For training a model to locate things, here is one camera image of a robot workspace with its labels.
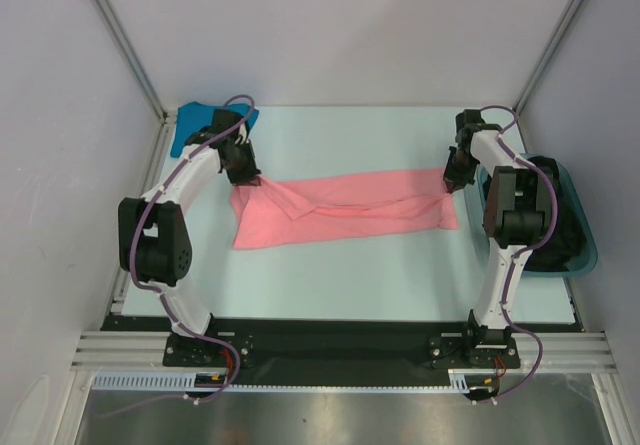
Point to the pink t shirt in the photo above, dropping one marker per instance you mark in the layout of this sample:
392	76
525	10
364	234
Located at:
274	213

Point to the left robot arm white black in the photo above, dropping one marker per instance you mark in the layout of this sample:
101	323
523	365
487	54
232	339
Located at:
154	243

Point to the aluminium corner post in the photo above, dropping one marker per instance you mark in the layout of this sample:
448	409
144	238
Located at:
559	33
129	55

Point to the left aluminium corner post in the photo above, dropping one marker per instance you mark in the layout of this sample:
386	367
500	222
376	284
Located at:
129	55

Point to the white slotted cable duct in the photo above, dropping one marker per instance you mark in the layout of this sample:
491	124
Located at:
205	383

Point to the folded blue t shirt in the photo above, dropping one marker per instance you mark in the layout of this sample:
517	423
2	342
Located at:
193	116

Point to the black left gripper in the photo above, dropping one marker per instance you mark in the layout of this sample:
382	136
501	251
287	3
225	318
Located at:
249	175

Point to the aluminium front frame rail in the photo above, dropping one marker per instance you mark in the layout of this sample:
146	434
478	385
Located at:
142	350

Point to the right aluminium corner post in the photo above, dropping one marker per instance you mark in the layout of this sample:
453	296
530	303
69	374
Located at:
559	33

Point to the teal plastic basket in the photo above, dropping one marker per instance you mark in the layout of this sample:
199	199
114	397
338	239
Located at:
475	204

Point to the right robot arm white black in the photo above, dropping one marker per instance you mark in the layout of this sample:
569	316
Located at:
520	216

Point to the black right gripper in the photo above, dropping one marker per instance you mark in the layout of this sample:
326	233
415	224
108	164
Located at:
456	171

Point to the black t shirt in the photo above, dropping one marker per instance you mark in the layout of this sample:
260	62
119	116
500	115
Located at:
567	251

